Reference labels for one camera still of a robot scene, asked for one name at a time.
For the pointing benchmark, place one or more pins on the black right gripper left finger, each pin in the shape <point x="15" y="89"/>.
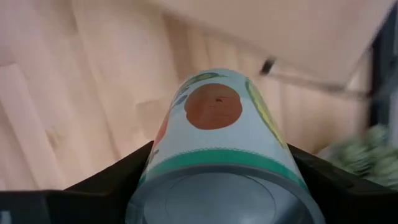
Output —
<point x="77" y="205"/>

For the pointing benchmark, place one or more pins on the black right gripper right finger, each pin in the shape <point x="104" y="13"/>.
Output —
<point x="351" y="199"/>

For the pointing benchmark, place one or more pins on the mixed vegetables can white label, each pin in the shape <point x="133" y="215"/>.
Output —
<point x="217" y="140"/>

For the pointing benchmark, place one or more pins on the green artificial succulent plant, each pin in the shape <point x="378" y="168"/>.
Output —
<point x="367" y="155"/>

